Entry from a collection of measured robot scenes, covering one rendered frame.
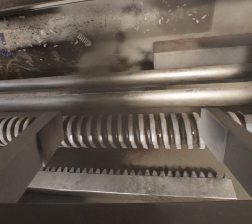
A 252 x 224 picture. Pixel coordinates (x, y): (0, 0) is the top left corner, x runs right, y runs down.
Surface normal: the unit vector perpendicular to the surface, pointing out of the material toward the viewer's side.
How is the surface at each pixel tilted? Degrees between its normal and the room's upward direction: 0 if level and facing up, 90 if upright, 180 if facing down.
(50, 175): 90
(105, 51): 0
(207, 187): 90
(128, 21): 0
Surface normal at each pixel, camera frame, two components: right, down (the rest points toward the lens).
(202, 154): -0.15, -0.76
